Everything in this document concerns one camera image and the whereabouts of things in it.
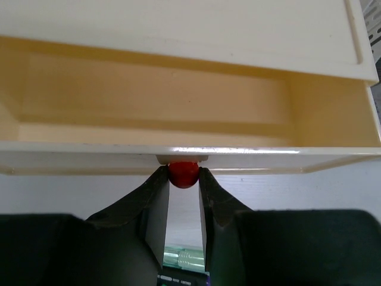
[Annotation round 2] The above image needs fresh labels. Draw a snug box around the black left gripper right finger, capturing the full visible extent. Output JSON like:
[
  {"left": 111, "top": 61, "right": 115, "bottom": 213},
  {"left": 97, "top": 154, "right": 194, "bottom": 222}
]
[{"left": 199, "top": 167, "right": 256, "bottom": 273}]

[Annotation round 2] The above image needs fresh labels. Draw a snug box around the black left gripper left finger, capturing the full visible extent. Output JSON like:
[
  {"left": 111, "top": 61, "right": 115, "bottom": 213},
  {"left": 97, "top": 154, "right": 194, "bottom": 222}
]
[{"left": 87, "top": 166, "right": 170, "bottom": 268}]

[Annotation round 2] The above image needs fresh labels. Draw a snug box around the mint green highlighter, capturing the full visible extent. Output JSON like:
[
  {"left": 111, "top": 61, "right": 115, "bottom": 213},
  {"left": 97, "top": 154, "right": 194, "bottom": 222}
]
[{"left": 163, "top": 246, "right": 205, "bottom": 273}]

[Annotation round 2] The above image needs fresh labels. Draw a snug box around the cream drawer cabinet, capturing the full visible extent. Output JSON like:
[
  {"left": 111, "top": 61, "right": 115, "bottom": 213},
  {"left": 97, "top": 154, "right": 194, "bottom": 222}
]
[{"left": 1, "top": 1, "right": 378, "bottom": 84}]

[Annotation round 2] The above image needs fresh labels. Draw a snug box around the white mesh file organizer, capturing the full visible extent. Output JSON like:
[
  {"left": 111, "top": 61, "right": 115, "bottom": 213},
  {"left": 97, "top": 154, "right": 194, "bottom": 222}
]
[{"left": 360, "top": 0, "right": 381, "bottom": 120}]

